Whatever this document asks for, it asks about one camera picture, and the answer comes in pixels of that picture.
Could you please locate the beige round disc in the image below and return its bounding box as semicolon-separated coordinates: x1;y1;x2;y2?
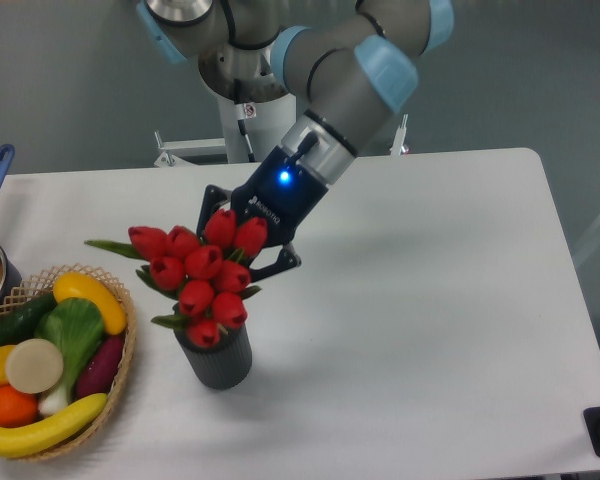
5;338;64;394

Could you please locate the dark grey ribbed vase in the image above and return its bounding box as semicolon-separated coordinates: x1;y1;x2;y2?
174;326;253;390

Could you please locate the woven wicker basket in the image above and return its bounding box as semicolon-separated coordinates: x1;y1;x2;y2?
0;264;137;461

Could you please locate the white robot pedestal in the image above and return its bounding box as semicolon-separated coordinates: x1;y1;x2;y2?
216;94;296;164

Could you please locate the white table clamp bracket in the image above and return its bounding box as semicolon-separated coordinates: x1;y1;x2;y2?
389;114;410;156

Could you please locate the purple sweet potato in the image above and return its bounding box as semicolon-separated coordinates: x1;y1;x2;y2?
75;336;124;399

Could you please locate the yellow banana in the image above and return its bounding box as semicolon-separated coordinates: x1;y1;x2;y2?
0;393;108;459

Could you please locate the dark green cucumber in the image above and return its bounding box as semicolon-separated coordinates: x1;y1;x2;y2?
0;293;57;347

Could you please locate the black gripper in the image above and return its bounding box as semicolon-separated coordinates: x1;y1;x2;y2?
196;147;328;282

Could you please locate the green bok choy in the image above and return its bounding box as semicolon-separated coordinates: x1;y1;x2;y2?
34;298;104;418

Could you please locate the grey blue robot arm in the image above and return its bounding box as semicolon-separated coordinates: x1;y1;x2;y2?
136;1;454;281

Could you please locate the red tulip bouquet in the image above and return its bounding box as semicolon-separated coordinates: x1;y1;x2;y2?
85;209;268;349

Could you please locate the orange fruit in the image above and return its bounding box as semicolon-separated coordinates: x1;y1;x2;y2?
0;385;38;428

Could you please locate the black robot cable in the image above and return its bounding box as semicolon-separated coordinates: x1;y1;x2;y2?
232;78;257;164

